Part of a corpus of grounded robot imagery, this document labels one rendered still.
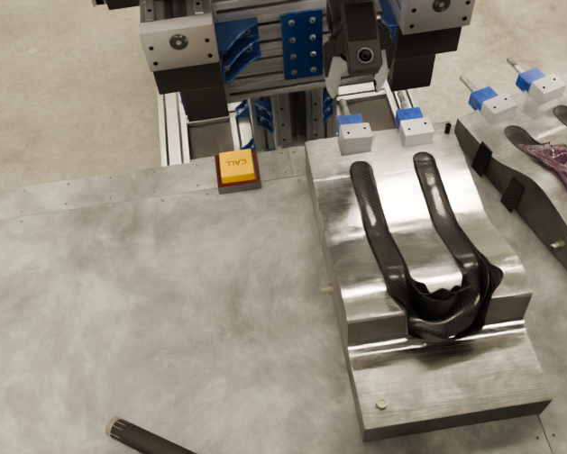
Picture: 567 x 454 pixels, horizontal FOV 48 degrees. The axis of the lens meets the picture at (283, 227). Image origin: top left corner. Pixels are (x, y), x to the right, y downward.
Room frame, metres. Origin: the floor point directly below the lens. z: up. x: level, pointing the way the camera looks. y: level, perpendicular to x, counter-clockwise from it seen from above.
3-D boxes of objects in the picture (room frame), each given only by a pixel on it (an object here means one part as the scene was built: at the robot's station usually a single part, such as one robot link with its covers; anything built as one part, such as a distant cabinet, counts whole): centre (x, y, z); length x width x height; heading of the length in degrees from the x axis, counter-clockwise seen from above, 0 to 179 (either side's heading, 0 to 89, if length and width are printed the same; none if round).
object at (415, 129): (0.78, -0.24, 0.89); 0.13 x 0.05 x 0.05; 4
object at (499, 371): (0.51, -0.20, 0.87); 0.50 x 0.26 x 0.14; 3
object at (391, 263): (0.52, -0.21, 0.92); 0.35 x 0.16 x 0.09; 3
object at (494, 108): (0.85, -0.40, 0.86); 0.13 x 0.05 x 0.05; 21
